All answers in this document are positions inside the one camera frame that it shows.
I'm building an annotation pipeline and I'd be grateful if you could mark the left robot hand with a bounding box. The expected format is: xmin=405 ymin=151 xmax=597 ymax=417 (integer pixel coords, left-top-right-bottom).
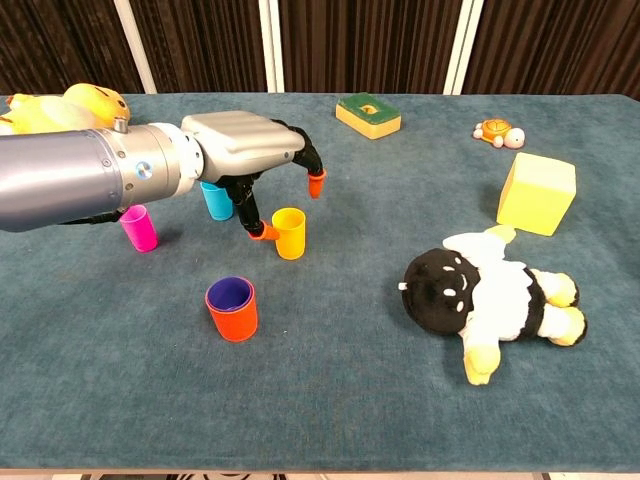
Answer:
xmin=180 ymin=110 xmax=328 ymax=244

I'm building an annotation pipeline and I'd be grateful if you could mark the light blue plastic cup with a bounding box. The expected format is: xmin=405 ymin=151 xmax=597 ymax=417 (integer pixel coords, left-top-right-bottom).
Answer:
xmin=199 ymin=180 xmax=235 ymax=222

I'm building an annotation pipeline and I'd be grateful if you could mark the yellow plastic cup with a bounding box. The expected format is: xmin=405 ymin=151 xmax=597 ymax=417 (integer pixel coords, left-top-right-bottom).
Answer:
xmin=271 ymin=207 xmax=307 ymax=261

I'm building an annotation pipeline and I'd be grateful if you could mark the pink plastic cup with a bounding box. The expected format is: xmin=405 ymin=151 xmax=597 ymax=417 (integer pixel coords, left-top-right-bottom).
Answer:
xmin=118 ymin=204 xmax=160 ymax=254

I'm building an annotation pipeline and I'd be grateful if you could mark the dark blue plastic cup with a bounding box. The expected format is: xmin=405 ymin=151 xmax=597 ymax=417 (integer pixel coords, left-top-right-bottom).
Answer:
xmin=207 ymin=277 xmax=254 ymax=314

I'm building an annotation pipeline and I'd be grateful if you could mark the green and yellow sponge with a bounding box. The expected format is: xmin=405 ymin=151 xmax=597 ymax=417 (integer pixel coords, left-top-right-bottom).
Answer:
xmin=335 ymin=91 xmax=403 ymax=141

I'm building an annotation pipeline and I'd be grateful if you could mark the orange plastic cup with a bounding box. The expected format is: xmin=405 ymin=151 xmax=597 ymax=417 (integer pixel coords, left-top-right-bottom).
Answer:
xmin=204 ymin=276 xmax=260 ymax=344

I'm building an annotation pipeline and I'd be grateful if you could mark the yellow duck plush toy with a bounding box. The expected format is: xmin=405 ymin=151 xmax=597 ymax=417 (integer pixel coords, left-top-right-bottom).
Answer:
xmin=0 ymin=82 xmax=132 ymax=136

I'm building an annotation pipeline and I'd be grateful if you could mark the orange turtle toy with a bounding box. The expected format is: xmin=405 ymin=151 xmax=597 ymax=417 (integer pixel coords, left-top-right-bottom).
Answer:
xmin=471 ymin=117 xmax=526 ymax=150

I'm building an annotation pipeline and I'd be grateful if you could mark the teal table mat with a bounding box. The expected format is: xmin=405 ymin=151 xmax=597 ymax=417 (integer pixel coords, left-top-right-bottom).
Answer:
xmin=0 ymin=92 xmax=640 ymax=474

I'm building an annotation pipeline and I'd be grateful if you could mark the black and white plush doll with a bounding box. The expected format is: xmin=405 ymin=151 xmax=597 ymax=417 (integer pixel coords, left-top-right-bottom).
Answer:
xmin=401 ymin=224 xmax=588 ymax=387

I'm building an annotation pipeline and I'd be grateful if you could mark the yellow foam cube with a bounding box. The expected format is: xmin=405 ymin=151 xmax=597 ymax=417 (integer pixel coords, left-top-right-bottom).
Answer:
xmin=496 ymin=151 xmax=578 ymax=238

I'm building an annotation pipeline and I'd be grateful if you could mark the white partition post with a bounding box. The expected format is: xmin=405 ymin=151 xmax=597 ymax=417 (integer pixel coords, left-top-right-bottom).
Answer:
xmin=443 ymin=0 xmax=485 ymax=96
xmin=258 ymin=0 xmax=285 ymax=94
xmin=113 ymin=0 xmax=159 ymax=95

